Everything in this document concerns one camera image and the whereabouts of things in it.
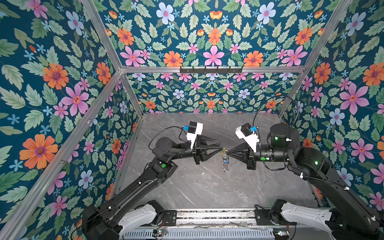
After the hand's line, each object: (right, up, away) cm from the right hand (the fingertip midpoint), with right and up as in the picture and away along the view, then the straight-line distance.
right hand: (229, 150), depth 53 cm
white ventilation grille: (+19, -43, +17) cm, 50 cm away
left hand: (-3, +2, -4) cm, 6 cm away
